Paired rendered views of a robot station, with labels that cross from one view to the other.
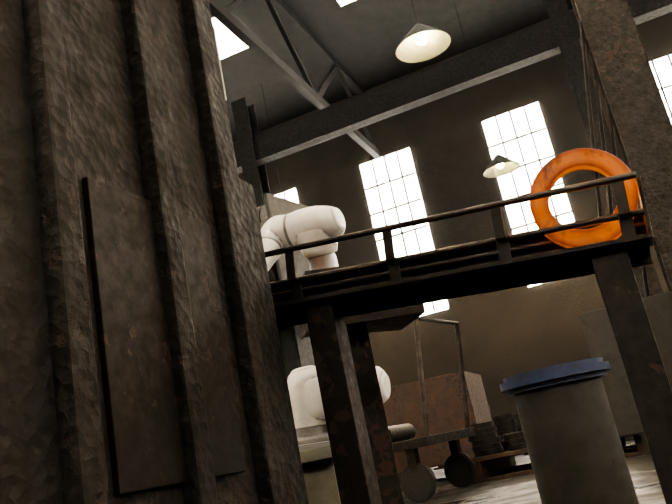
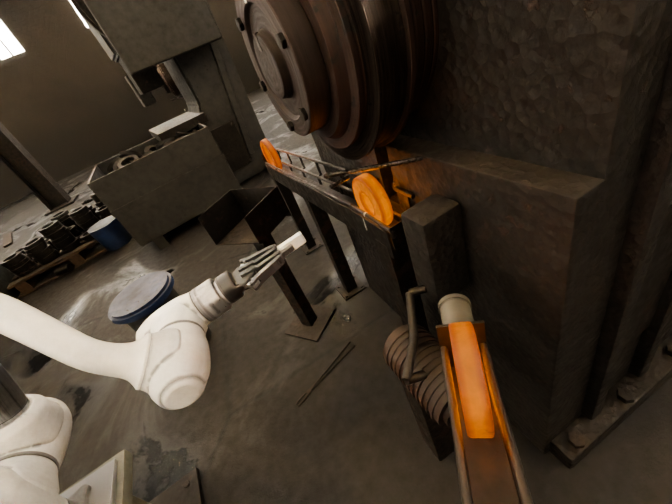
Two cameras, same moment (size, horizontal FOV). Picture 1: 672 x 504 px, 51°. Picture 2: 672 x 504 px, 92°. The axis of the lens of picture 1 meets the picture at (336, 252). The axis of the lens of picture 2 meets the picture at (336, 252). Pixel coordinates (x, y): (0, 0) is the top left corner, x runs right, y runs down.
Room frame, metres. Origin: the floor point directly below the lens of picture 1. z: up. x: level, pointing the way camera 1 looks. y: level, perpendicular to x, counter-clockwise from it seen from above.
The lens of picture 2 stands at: (2.15, 1.12, 1.17)
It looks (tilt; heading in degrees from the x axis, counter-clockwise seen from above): 35 degrees down; 236
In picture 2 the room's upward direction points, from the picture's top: 23 degrees counter-clockwise
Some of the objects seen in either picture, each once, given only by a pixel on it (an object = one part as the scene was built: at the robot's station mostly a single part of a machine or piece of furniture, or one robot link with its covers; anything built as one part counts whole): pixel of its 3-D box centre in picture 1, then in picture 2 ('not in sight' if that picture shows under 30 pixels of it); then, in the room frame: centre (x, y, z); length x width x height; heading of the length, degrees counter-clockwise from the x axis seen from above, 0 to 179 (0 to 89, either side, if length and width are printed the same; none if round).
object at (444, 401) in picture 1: (421, 432); not in sight; (5.87, -0.38, 0.38); 1.03 x 0.83 x 0.75; 73
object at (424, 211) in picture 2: not in sight; (438, 251); (1.67, 0.79, 0.68); 0.11 x 0.08 x 0.24; 160
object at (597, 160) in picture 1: (582, 199); (271, 155); (1.22, -0.45, 0.65); 0.18 x 0.03 x 0.18; 72
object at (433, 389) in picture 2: not in sight; (441, 412); (1.84, 0.83, 0.27); 0.22 x 0.13 x 0.53; 70
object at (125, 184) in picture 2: not in sight; (171, 180); (1.28, -2.25, 0.39); 1.03 x 0.83 x 0.79; 164
